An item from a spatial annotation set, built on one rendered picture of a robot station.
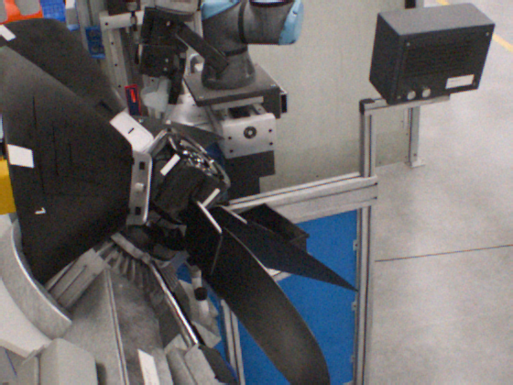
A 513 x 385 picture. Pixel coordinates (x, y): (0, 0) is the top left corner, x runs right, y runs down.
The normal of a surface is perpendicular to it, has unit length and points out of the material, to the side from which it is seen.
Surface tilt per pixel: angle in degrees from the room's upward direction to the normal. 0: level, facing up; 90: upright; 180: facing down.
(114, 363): 40
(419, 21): 15
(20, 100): 69
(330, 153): 90
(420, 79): 105
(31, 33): 34
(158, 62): 89
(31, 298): 59
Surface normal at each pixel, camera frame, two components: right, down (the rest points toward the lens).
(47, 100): 0.91, -0.27
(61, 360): 0.37, -0.86
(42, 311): -0.11, 0.11
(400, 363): -0.07, -0.86
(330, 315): 0.29, 0.46
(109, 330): -0.67, -0.53
